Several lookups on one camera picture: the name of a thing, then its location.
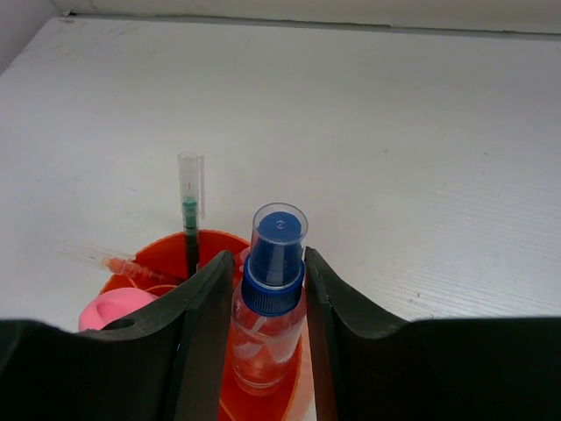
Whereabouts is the green gel pen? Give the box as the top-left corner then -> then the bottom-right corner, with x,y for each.
178,152 -> 205,278

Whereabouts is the clear blue-cap spray bottle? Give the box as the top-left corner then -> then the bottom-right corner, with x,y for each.
231,203 -> 309,396

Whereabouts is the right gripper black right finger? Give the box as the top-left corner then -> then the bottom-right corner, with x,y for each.
305,248 -> 560,420

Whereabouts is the red gel pen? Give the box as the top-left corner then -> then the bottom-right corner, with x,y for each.
60,244 -> 185,289

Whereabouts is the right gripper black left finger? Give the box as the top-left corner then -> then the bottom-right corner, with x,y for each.
1,251 -> 234,420

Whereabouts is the pink glue bottle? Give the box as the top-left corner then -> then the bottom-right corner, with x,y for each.
78,288 -> 158,332

